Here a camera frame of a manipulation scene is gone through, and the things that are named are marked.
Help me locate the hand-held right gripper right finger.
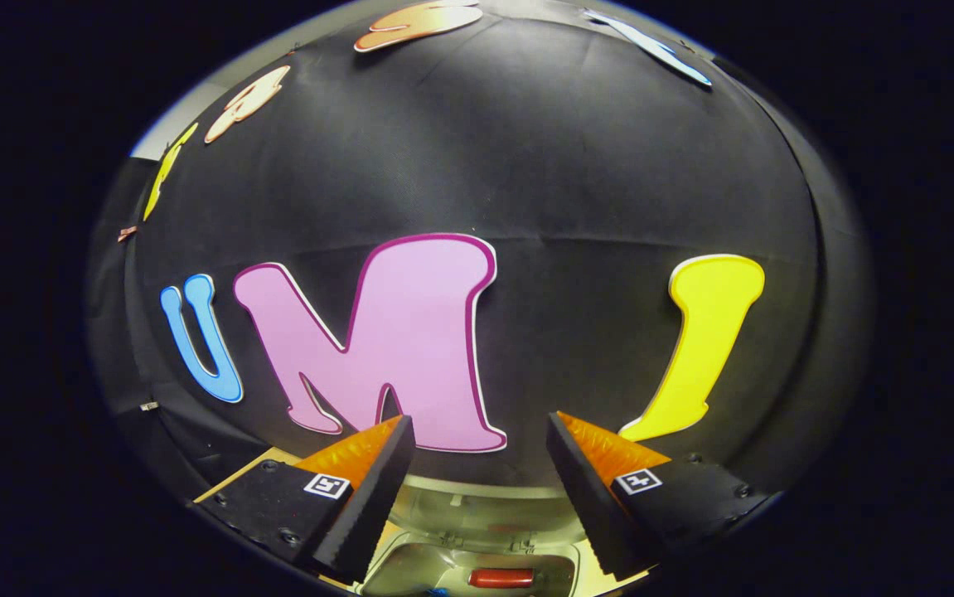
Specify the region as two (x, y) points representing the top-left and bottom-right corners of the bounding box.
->
(545, 410), (768, 581)

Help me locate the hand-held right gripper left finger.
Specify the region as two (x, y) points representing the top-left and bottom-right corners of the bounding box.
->
(195, 415), (417, 585)

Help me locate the wooden desktop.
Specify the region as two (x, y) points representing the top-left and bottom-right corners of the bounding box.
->
(193, 446), (651, 597)

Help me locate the red pop can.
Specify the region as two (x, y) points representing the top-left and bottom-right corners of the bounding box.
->
(468, 568), (535, 590)

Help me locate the black backdrop cloth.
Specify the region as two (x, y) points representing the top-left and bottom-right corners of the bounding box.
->
(85, 0), (871, 531)

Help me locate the pale green desktop garbage bin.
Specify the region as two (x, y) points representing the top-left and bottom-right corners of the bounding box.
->
(359, 474), (602, 597)

